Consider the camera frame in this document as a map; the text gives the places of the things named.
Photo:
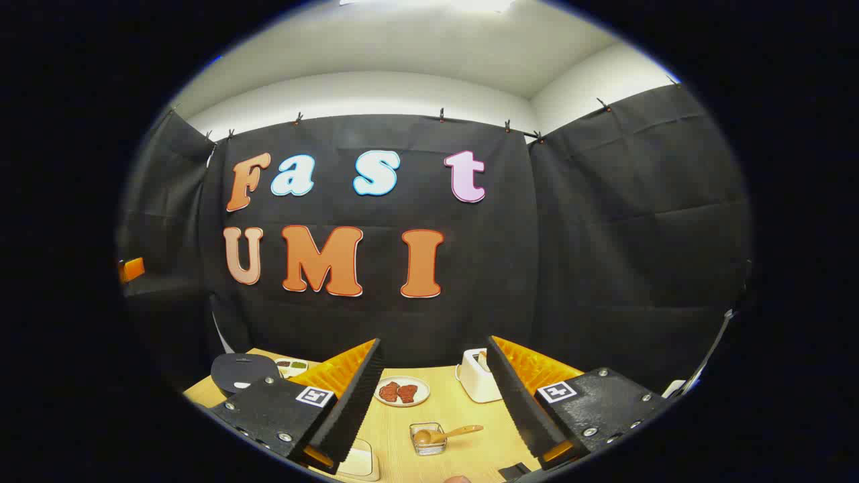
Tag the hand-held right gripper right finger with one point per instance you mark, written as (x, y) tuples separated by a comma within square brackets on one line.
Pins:
[(520, 409)]

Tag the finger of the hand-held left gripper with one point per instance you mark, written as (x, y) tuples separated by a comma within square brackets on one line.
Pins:
[(131, 269)]

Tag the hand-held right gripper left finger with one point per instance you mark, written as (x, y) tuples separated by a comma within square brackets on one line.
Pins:
[(359, 402)]

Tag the white tray of rice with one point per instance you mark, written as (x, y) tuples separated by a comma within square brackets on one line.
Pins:
[(359, 463)]

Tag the wooden spoon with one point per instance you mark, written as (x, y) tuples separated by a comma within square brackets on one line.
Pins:
[(463, 430)]

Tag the clear square chopstick holder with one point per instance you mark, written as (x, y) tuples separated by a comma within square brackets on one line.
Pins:
[(429, 451)]

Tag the black and beige rice cooker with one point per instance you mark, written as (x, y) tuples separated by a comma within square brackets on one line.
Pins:
[(241, 370)]

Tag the red meat piece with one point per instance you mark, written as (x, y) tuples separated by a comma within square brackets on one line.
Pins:
[(408, 394), (389, 392)]

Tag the white toaster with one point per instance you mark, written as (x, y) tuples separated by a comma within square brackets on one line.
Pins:
[(473, 386)]

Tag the toast slice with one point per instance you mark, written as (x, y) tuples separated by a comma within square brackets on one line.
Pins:
[(482, 361)]

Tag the round white plate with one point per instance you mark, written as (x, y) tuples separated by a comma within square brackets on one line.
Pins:
[(424, 392)]

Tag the small white divided dish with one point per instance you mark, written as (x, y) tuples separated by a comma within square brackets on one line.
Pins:
[(292, 366)]

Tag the black backdrop cloth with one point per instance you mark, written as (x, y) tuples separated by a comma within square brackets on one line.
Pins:
[(483, 268)]

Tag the white sheet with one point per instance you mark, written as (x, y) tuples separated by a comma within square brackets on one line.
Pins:
[(674, 388)]

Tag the thin metal rod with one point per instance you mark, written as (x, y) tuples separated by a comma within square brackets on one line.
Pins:
[(713, 349)]

